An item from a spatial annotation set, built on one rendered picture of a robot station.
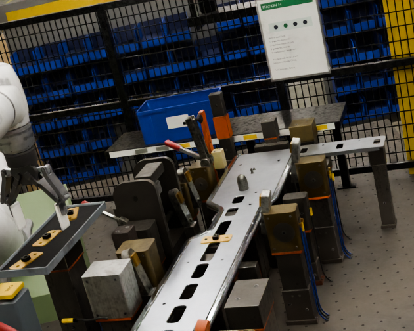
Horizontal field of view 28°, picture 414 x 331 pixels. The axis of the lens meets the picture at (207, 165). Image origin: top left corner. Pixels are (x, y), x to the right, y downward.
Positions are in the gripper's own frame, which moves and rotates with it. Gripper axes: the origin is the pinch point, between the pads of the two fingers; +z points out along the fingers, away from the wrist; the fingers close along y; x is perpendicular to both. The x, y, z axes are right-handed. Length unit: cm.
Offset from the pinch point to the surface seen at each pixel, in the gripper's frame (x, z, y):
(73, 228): 5.2, 4.1, 4.7
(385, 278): 61, 50, 65
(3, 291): -25.7, 4.1, 5.9
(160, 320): -10.4, 20.1, 33.7
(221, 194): 60, 20, 19
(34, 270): -16.2, 4.1, 7.7
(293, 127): 100, 14, 30
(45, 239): -1.0, 3.8, 0.0
